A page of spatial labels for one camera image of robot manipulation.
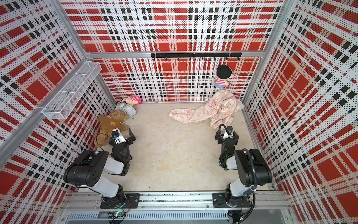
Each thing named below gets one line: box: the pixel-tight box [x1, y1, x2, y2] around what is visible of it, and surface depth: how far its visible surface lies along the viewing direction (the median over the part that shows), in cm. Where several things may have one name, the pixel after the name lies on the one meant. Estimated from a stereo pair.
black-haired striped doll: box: [214, 64, 233, 89], surface depth 99 cm
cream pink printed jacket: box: [168, 88, 246, 129], surface depth 110 cm
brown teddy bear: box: [93, 109, 129, 147], surface depth 100 cm
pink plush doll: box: [120, 95, 142, 106], surface depth 118 cm
